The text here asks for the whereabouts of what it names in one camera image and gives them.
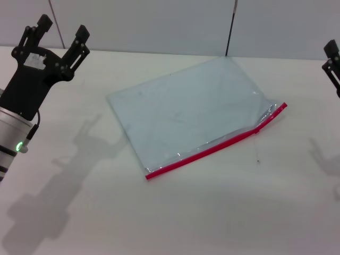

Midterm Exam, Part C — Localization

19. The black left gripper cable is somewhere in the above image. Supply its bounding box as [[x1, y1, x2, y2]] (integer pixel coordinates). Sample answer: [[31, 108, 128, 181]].
[[20, 109, 41, 154]]

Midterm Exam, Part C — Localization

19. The clear document bag red zipper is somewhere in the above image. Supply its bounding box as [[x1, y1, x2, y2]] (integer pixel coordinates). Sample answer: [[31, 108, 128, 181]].
[[106, 56, 288, 182]]

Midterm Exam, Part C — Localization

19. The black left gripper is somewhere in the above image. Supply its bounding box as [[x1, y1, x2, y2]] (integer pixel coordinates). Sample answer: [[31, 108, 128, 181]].
[[0, 14, 91, 121]]

